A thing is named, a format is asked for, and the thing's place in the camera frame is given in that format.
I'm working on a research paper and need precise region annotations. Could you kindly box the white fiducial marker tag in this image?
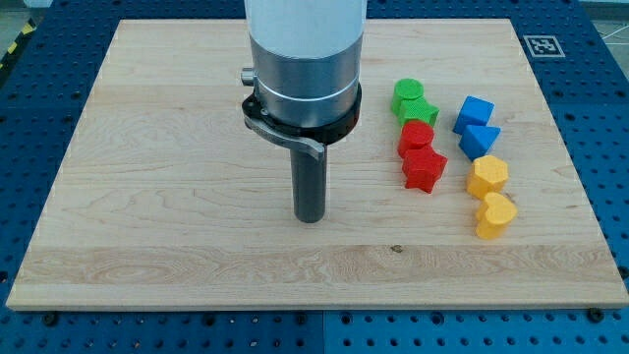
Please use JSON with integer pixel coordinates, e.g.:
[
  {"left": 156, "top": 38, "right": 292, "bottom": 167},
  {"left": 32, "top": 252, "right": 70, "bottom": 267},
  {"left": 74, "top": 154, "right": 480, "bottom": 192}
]
[{"left": 523, "top": 34, "right": 565, "bottom": 58}]

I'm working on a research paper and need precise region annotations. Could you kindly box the green cylinder block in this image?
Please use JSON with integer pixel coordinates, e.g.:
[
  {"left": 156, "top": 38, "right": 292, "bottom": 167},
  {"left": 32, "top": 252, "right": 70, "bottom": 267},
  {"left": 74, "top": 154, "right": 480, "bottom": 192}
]
[{"left": 390, "top": 78, "right": 424, "bottom": 115}]

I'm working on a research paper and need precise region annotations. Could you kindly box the green star block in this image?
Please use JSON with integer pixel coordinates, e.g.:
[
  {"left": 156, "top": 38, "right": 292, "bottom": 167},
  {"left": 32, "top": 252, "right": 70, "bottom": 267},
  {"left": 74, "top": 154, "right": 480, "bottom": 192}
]
[{"left": 397, "top": 98, "right": 439, "bottom": 127}]

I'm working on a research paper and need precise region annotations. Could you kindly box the blue triangle block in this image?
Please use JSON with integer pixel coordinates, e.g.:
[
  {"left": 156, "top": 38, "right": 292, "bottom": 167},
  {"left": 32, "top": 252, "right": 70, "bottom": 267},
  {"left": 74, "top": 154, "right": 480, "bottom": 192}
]
[{"left": 459, "top": 125, "right": 501, "bottom": 161}]

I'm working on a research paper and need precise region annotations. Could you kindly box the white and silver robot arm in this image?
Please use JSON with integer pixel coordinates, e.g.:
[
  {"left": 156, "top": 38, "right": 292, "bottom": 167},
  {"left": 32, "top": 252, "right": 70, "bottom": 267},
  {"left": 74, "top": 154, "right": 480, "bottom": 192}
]
[{"left": 241, "top": 0, "right": 368, "bottom": 223}]

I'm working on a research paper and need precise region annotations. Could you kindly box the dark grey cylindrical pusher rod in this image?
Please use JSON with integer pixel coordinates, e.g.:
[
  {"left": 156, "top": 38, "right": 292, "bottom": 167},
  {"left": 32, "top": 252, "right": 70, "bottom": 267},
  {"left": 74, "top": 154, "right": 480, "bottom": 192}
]
[{"left": 290, "top": 149, "right": 327, "bottom": 223}]

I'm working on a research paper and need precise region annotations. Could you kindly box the blue cube block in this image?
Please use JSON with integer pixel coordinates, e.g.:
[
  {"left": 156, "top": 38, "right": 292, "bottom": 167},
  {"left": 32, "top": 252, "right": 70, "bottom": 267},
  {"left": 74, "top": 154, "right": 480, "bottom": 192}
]
[{"left": 453, "top": 95, "right": 495, "bottom": 135}]

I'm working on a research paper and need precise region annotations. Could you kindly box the black clamp with metal lever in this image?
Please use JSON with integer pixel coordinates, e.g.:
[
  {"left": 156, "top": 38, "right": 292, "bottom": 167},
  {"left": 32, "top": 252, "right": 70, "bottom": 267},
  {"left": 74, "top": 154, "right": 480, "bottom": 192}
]
[{"left": 242, "top": 85, "right": 362, "bottom": 160}]

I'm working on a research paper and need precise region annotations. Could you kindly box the red star block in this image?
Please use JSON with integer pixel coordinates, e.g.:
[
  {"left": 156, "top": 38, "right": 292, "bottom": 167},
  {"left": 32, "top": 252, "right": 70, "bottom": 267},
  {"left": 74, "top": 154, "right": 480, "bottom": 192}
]
[{"left": 402, "top": 146, "right": 448, "bottom": 194}]

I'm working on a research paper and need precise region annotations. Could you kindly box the yellow heart block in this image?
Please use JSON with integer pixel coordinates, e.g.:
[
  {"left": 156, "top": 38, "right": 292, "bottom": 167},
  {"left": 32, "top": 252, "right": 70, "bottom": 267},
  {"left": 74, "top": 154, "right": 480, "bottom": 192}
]
[{"left": 475, "top": 192, "right": 518, "bottom": 240}]

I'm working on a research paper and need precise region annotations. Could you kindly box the red cylinder block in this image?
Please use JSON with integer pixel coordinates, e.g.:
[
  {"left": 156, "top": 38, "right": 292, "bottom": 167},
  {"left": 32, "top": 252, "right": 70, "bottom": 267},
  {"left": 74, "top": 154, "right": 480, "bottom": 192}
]
[{"left": 397, "top": 120, "right": 434, "bottom": 157}]

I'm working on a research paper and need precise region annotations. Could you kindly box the yellow hexagon block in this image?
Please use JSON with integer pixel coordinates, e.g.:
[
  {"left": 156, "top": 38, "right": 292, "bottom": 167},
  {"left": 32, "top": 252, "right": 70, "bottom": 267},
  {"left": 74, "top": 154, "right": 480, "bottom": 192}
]
[{"left": 466, "top": 154, "right": 509, "bottom": 200}]

